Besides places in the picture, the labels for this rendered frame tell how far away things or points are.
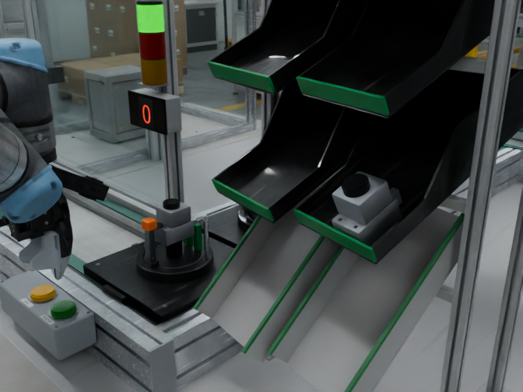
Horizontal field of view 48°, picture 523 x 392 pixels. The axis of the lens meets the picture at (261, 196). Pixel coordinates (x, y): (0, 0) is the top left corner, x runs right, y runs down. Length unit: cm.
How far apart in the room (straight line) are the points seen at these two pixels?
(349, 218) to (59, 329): 52
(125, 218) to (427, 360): 72
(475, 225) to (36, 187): 50
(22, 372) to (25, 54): 52
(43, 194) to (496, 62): 51
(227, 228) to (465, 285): 61
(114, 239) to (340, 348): 70
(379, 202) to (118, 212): 86
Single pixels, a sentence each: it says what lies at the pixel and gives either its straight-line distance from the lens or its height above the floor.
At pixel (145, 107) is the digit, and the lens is 121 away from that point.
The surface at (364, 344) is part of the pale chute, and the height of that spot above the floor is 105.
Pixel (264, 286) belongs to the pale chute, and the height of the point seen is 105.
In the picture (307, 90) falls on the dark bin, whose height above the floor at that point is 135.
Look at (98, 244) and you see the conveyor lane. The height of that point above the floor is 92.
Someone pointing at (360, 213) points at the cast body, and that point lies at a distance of 63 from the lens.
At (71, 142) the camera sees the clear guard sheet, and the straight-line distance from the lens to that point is 164.
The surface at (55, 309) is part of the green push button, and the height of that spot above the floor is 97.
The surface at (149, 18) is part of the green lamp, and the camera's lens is 117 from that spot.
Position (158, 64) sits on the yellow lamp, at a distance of 118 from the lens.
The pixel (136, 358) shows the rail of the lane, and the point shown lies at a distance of 94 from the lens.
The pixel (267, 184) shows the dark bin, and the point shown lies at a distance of 79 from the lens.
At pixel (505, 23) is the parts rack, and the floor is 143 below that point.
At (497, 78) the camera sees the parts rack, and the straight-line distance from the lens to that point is 66.
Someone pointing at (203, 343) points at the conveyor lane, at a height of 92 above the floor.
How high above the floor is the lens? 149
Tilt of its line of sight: 22 degrees down
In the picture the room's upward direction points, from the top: straight up
